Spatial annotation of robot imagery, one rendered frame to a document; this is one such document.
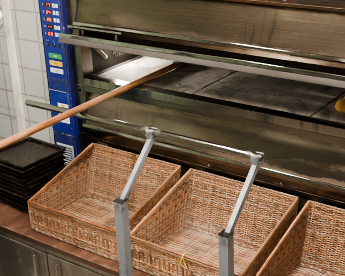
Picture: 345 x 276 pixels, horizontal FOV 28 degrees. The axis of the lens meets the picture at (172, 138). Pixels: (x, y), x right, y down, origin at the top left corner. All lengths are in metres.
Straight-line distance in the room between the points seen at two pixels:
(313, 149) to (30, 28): 1.60
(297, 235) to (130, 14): 1.22
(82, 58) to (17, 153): 0.58
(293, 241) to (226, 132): 0.57
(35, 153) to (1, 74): 0.58
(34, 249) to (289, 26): 1.55
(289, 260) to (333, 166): 0.42
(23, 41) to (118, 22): 0.69
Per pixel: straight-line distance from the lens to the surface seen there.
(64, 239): 3.18
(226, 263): 2.47
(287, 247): 2.79
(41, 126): 2.81
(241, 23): 2.82
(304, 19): 2.70
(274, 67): 2.62
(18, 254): 3.41
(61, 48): 3.45
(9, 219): 3.44
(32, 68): 3.69
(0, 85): 3.93
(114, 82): 3.33
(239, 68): 2.69
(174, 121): 3.16
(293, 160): 2.88
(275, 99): 3.02
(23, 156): 3.49
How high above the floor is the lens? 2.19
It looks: 23 degrees down
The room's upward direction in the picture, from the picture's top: 3 degrees counter-clockwise
